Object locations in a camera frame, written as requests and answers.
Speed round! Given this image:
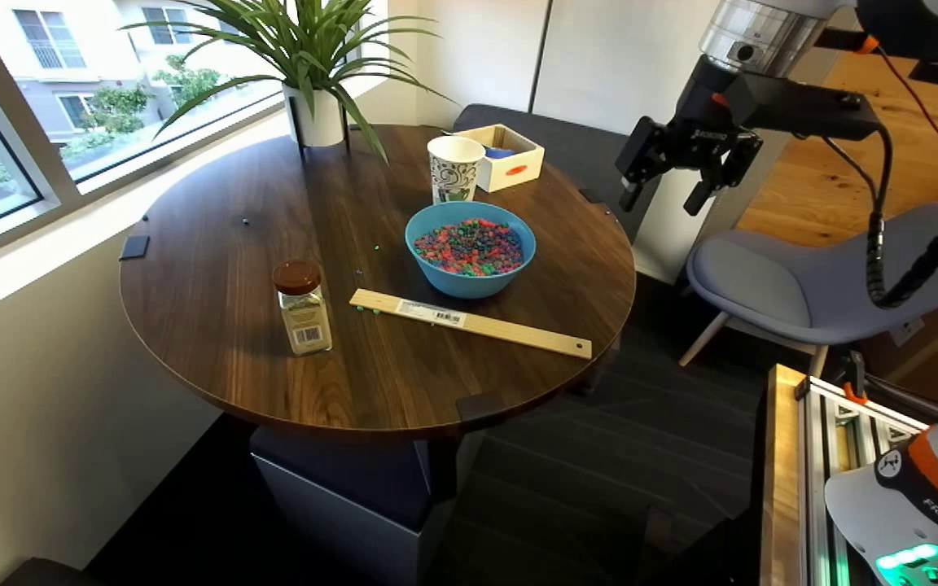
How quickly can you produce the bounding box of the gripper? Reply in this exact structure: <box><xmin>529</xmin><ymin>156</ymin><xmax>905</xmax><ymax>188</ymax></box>
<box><xmin>616</xmin><ymin>55</ymin><xmax>764</xmax><ymax>217</ymax></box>

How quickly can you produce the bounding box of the blue bowl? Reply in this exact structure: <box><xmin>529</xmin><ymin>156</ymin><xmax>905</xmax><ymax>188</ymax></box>
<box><xmin>405</xmin><ymin>201</ymin><xmax>537</xmax><ymax>300</ymax></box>

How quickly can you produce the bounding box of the dark grey bench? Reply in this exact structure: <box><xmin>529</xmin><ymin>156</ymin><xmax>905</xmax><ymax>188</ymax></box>
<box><xmin>453</xmin><ymin>103</ymin><xmax>659</xmax><ymax>238</ymax></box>

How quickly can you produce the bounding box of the grey chair with wooden legs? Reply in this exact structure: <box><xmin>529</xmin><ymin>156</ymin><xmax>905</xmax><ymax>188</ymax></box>
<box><xmin>678</xmin><ymin>202</ymin><xmax>938</xmax><ymax>377</ymax></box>

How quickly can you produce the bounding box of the small wooden box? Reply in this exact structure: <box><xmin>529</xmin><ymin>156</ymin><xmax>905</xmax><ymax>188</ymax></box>
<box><xmin>452</xmin><ymin>124</ymin><xmax>546</xmax><ymax>194</ymax></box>

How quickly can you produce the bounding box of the patterned paper cup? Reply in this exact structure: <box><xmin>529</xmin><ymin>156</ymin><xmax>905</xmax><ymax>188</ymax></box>
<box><xmin>427</xmin><ymin>135</ymin><xmax>487</xmax><ymax>205</ymax></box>

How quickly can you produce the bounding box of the heap of colourful beads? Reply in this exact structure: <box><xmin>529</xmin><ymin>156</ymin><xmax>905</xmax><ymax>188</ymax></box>
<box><xmin>414</xmin><ymin>217</ymin><xmax>525</xmax><ymax>278</ymax></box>

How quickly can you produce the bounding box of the wooden ruler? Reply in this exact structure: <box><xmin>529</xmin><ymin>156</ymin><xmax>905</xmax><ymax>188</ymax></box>
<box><xmin>349</xmin><ymin>288</ymin><xmax>593</xmax><ymax>360</ymax></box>

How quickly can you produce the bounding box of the orange clamp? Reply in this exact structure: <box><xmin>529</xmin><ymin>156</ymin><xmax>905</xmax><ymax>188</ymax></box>
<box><xmin>839</xmin><ymin>350</ymin><xmax>870</xmax><ymax>405</ymax></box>

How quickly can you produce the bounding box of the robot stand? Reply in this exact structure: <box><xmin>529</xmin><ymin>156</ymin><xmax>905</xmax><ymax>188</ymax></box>
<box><xmin>760</xmin><ymin>364</ymin><xmax>938</xmax><ymax>586</ymax></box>

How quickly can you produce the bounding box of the potted plant in white pot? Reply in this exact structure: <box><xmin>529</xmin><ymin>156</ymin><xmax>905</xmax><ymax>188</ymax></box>
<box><xmin>121</xmin><ymin>0</ymin><xmax>458</xmax><ymax>164</ymax></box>

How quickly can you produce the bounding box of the spice jar with brown lid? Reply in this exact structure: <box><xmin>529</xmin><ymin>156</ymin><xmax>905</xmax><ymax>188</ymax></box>
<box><xmin>273</xmin><ymin>260</ymin><xmax>333</xmax><ymax>356</ymax></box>

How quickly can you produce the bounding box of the window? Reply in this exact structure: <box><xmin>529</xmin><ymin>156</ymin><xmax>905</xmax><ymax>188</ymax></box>
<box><xmin>0</xmin><ymin>0</ymin><xmax>389</xmax><ymax>245</ymax></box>

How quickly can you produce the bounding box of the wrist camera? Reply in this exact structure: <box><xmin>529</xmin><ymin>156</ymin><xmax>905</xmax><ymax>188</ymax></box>
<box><xmin>721</xmin><ymin>72</ymin><xmax>882</xmax><ymax>141</ymax></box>

